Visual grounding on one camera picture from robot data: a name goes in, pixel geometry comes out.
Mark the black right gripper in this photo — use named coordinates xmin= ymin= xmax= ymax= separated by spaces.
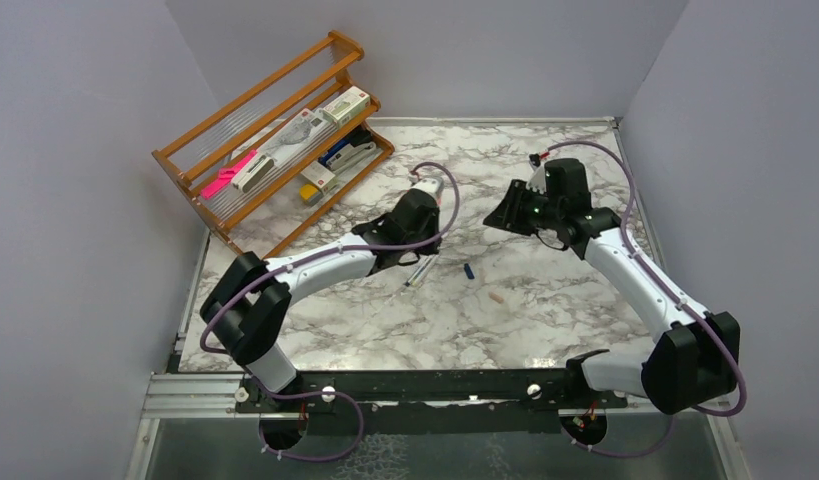
xmin=486 ymin=179 xmax=563 ymax=236

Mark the white blue tip marker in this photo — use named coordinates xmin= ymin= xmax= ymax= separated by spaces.
xmin=403 ymin=255 xmax=439 ymax=287

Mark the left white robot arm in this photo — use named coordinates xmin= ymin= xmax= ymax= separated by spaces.
xmin=200 ymin=177 xmax=444 ymax=411

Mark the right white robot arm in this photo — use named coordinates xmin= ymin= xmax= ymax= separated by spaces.
xmin=483 ymin=158 xmax=740 ymax=414

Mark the beige pen cap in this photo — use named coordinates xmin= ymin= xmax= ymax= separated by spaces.
xmin=488 ymin=292 xmax=505 ymax=304

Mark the blue grey stapler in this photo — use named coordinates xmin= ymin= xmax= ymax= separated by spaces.
xmin=318 ymin=128 xmax=376 ymax=172

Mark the yellow grey eraser block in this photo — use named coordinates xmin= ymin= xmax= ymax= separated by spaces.
xmin=299 ymin=184 xmax=323 ymax=205

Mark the beige deli staples box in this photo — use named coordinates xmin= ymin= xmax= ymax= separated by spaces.
xmin=300 ymin=161 xmax=338 ymax=194

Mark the green white deli box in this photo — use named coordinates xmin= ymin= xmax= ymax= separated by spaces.
xmin=322 ymin=86 xmax=370 ymax=128

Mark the long white printed box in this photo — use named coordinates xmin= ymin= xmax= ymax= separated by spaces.
xmin=254 ymin=109 xmax=333 ymax=166

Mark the wooden shelf rack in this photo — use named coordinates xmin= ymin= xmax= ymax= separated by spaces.
xmin=152 ymin=31 xmax=394 ymax=258

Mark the pink highlighter marker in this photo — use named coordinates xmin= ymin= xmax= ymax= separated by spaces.
xmin=200 ymin=149 xmax=257 ymax=199

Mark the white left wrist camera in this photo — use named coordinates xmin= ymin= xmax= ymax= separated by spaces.
xmin=412 ymin=176 xmax=445 ymax=202

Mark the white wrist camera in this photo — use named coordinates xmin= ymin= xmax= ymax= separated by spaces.
xmin=412 ymin=176 xmax=445 ymax=202
xmin=527 ymin=152 xmax=549 ymax=195

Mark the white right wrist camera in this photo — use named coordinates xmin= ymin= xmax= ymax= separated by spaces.
xmin=527 ymin=152 xmax=549 ymax=195

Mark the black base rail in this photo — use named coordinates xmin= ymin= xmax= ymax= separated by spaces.
xmin=234 ymin=368 xmax=627 ymax=436

